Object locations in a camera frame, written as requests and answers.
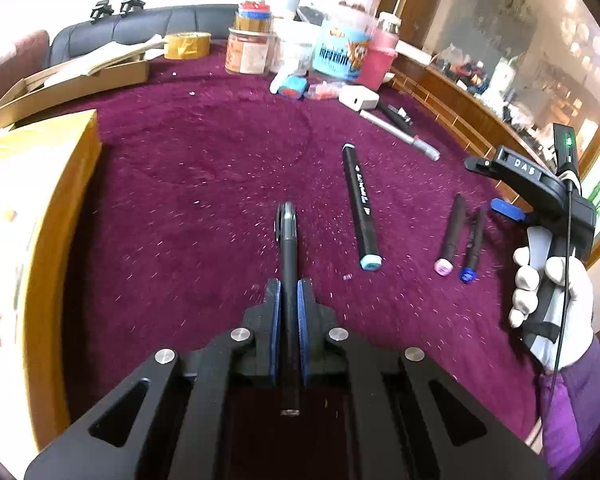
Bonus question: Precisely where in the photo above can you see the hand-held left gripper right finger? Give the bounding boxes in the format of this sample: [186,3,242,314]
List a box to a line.
[297,278,551,480]

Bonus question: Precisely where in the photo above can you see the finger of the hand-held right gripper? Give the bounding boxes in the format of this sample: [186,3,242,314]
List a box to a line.
[463,156,502,174]
[490,198,536,225]

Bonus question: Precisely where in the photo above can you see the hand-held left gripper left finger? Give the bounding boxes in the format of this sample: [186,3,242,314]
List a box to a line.
[24,278,283,480]

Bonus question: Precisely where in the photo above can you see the blue-capped black marker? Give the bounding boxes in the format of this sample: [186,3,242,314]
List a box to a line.
[458,207,487,284]

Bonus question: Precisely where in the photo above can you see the pink-capped black marker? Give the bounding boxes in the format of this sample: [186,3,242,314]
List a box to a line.
[433,193,468,277]

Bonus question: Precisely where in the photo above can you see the thin black pen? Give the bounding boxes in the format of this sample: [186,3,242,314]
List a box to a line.
[273,201,302,417]

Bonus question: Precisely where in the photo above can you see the teal-capped black marker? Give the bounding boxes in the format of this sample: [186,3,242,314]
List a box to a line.
[342,143,383,272]

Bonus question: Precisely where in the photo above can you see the yellow box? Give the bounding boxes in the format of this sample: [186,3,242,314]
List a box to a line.
[0,109,103,453]

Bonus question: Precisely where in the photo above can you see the person's right forearm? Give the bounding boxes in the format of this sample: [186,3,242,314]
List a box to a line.
[536,335,600,478]

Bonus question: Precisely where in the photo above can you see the person's right hand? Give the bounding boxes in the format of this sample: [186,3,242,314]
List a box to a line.
[508,246,595,374]

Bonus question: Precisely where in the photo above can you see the brown brick-pattern ledge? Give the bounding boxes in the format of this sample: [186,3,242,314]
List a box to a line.
[382,40,566,211]

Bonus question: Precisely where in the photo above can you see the silver pen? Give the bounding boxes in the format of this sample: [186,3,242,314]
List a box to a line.
[359,109,442,162]

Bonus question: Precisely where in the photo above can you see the black pen with red end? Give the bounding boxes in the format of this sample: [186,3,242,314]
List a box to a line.
[376,101,415,130]

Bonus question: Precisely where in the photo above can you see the wooden framed glass panel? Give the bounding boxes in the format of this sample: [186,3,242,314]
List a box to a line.
[380,0,600,171]

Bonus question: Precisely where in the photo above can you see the white charger block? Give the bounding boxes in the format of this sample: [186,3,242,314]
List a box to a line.
[339,85,381,111]

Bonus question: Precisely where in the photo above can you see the pink bottle with knit sleeve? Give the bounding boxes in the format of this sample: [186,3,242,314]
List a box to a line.
[356,11,402,92]

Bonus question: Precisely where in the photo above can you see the purple glitter tablecloth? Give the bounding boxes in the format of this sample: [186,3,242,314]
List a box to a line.
[0,55,546,443]

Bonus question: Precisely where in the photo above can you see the blue labelled plastic tub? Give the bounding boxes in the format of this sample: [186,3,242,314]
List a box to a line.
[311,10,377,83]

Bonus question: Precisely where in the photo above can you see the small teal red object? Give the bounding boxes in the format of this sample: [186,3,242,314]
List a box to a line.
[269,70,308,102]

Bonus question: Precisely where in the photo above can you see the jar with orange contents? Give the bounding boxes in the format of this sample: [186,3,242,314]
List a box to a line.
[224,27,277,77]

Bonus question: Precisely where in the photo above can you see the golden jar with blue lid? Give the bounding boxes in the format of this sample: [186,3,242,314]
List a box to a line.
[235,0,273,35]

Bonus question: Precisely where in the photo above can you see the yellow tape roll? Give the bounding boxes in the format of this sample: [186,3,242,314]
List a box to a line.
[164,31,213,61]

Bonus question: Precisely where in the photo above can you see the open cardboard box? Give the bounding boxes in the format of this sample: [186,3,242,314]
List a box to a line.
[0,34,167,131]

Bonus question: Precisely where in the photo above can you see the black leather sofa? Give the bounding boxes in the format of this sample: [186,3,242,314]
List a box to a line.
[49,4,241,67]

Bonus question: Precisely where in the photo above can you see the brown chair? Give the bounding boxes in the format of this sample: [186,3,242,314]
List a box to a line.
[0,29,51,93]

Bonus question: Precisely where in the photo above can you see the thin black cable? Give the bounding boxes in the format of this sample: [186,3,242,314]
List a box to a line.
[550,180,578,374]

